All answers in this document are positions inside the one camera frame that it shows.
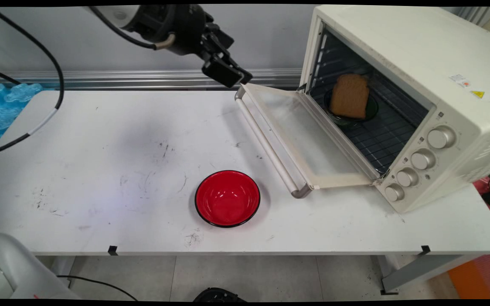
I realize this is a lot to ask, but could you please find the dark plate in oven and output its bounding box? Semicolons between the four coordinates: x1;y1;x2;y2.
323;87;379;127

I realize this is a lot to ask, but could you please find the black cable with white band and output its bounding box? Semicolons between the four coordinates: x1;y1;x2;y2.
0;7;65;158

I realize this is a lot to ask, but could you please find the cream glass oven door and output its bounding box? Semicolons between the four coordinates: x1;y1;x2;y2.
234;83;382;199

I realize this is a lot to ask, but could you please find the thin black cable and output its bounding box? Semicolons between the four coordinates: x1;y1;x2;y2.
0;65;21;85

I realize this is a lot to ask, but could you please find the small silver oven knob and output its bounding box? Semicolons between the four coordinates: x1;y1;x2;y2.
385;184;405;202

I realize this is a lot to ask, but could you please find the aluminium rail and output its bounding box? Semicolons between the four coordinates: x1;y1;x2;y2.
0;69;303;91

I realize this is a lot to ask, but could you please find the red object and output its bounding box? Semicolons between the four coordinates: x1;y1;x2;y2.
473;176;490;232

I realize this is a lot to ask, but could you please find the cream toaster oven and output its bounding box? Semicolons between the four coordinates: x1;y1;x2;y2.
299;5;490;214

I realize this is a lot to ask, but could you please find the wire oven rack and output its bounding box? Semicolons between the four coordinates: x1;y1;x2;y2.
317;72;429;175

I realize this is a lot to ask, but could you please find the red bowl with black rim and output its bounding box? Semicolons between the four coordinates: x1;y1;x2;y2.
194;170;261;228

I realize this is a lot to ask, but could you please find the black round floor object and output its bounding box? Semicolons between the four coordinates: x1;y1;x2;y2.
193;288;248;303

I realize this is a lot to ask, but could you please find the grey table leg beam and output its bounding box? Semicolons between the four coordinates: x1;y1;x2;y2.
377;254;479;295

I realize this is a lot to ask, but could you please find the blue bubble wrap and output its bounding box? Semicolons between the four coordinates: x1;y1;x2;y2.
0;83;43;153

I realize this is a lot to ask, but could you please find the black floor cable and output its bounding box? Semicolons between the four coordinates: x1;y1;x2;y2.
57;275;138;300

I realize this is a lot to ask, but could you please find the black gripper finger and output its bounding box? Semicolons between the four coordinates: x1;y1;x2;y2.
202;32;243;88
209;23;253;84

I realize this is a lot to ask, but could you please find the black cable with beige plug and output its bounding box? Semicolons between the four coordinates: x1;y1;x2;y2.
88;6;177;51

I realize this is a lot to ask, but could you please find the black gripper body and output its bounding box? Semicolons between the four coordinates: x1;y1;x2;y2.
126;5;216;56

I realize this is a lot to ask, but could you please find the brown toast slice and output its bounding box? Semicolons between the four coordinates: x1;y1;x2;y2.
329;74;370;119

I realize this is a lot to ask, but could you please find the white oven label sticker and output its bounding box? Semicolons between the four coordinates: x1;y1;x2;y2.
449;74;471;88

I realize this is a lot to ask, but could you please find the large silver oven knob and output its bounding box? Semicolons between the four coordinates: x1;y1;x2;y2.
427;126;457;150

